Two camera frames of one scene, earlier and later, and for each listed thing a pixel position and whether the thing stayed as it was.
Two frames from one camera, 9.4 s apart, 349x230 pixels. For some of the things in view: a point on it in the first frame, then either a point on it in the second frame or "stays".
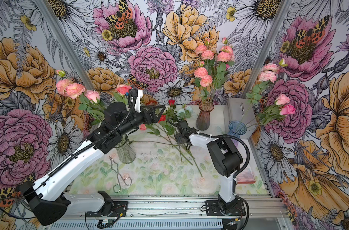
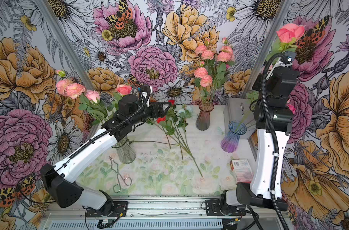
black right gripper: [179, 138] to [260, 77]
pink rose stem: [121, 90] stays
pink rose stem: [226, 56] stays
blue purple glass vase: [236, 128] stays
